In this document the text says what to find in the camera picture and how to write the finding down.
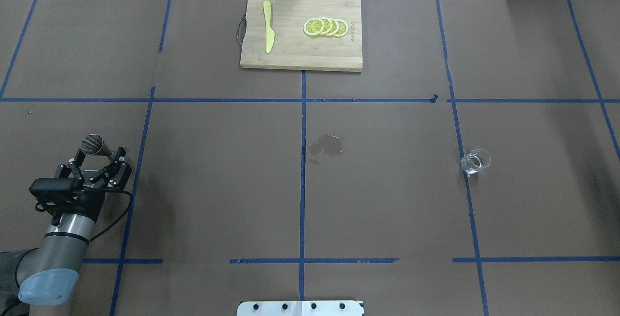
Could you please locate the clear glass cup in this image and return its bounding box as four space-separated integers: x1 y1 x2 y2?
459 148 492 174

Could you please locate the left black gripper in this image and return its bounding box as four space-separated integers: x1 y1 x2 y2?
54 147 133 199

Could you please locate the back lemon slice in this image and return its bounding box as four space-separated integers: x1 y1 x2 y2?
333 19 349 38

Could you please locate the yellow plastic knife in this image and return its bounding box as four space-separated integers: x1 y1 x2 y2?
262 0 276 54

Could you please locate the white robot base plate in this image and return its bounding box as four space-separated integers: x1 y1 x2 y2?
236 300 365 316

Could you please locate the steel jigger measuring cup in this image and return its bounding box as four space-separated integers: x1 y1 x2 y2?
80 134 115 159

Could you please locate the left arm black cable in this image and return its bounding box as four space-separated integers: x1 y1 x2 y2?
90 189 134 242

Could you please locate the front lemon slice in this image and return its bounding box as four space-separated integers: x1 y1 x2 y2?
303 17 325 36

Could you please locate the bamboo cutting board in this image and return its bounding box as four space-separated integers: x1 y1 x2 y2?
240 0 363 72

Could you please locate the lemon slice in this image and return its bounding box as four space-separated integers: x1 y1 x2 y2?
325 18 340 36
303 17 325 36
320 16 334 35
333 19 349 38

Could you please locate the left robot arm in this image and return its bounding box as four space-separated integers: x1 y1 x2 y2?
1 146 134 316

